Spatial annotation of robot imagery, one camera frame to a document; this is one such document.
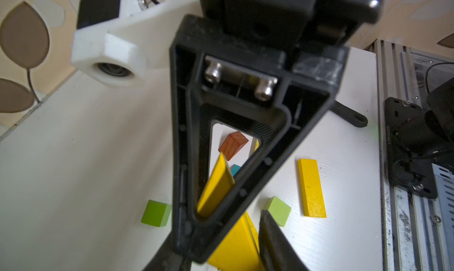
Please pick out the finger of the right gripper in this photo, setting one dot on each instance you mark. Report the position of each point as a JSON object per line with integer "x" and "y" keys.
{"x": 304, "y": 93}

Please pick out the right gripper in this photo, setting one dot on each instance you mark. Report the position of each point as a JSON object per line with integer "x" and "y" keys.
{"x": 283, "y": 24}

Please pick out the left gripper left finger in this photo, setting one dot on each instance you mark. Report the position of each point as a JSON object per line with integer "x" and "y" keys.
{"x": 168, "y": 259}

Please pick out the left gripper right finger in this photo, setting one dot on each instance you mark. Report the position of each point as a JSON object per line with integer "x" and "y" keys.
{"x": 276, "y": 252}

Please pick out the long yellow block diagonal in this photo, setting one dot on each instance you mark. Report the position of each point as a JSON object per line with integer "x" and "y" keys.
{"x": 239, "y": 250}

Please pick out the light green cube centre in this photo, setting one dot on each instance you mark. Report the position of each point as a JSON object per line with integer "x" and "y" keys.
{"x": 279, "y": 210}

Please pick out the yellow long block bottom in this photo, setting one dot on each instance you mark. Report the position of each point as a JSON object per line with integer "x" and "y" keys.
{"x": 311, "y": 189}

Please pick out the brown house-shaped block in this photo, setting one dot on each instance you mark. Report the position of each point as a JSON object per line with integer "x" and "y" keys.
{"x": 232, "y": 145}

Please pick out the teal house-shaped block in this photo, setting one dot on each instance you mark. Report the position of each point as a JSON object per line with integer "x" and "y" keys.
{"x": 235, "y": 169}

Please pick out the yellow flat block right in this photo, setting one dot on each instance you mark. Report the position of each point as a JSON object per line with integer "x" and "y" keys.
{"x": 217, "y": 187}

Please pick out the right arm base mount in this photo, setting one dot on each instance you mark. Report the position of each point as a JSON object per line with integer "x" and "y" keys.
{"x": 416, "y": 140}

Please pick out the aluminium rail front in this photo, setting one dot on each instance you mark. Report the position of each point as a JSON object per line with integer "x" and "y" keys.
{"x": 418, "y": 233}

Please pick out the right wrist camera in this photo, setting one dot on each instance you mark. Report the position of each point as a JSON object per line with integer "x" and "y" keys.
{"x": 117, "y": 41}

